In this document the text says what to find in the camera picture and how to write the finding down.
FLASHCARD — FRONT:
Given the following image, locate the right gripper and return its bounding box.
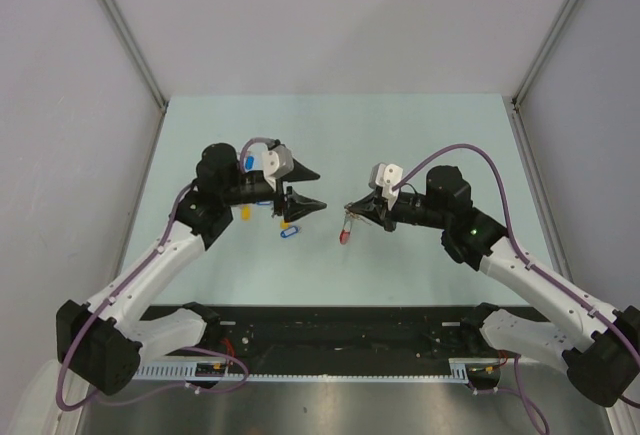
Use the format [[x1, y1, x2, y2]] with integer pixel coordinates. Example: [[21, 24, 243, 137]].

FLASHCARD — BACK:
[[349, 189, 449, 233]]

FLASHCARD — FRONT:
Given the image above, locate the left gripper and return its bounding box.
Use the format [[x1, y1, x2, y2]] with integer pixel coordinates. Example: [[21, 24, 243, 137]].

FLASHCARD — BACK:
[[222, 157, 326, 222]]

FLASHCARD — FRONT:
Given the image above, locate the red handled keyring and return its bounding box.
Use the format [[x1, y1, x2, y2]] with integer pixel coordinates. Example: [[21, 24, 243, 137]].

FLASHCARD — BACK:
[[339, 210, 359, 245]]

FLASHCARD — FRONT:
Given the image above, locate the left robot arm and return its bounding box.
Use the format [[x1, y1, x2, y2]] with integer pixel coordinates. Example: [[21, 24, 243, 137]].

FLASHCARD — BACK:
[[56, 138, 326, 395]]

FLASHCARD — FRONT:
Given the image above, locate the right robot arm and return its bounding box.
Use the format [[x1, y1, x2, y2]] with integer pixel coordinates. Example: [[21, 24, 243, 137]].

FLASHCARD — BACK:
[[345, 164, 639, 407]]

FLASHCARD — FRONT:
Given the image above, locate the yellow tag key left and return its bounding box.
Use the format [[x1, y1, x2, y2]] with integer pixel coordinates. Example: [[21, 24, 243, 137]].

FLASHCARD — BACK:
[[240, 205, 251, 221]]

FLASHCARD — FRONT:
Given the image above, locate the solid blue tag key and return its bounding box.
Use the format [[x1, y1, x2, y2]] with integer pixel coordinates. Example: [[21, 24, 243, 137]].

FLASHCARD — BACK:
[[241, 155, 255, 172]]

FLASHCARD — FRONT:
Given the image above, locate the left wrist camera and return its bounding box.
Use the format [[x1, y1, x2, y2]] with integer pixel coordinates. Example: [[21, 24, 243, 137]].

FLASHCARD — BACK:
[[261, 144, 294, 191]]

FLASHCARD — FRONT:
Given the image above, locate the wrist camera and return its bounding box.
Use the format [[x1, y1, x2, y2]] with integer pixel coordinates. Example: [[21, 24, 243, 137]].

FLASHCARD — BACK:
[[261, 144, 294, 191], [368, 163, 403, 210]]

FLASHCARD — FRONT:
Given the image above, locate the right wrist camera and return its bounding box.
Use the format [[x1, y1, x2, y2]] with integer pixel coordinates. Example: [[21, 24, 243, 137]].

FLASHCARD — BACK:
[[368, 163, 403, 210]]

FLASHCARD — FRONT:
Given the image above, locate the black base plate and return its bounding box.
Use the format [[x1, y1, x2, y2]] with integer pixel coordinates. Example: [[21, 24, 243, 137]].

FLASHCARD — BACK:
[[201, 303, 519, 375]]

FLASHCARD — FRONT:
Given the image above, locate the white cable duct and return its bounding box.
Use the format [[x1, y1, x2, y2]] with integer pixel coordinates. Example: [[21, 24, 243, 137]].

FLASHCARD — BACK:
[[134, 357, 521, 384]]

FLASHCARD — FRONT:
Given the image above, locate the left aluminium frame post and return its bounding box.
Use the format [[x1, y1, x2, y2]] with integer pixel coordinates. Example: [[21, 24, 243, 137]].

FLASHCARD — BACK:
[[97, 0, 168, 114]]

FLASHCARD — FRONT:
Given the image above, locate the aluminium frame post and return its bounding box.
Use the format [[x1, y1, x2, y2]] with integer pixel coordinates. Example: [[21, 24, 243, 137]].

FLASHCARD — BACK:
[[510, 0, 582, 109], [97, 0, 168, 114]]

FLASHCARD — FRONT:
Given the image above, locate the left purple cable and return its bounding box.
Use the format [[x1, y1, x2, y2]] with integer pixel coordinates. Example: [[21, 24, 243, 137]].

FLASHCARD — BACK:
[[54, 136, 281, 412]]

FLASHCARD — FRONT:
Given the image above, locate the right aluminium frame post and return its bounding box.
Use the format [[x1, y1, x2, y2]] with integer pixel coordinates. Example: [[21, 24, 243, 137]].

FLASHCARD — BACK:
[[510, 0, 582, 109]]

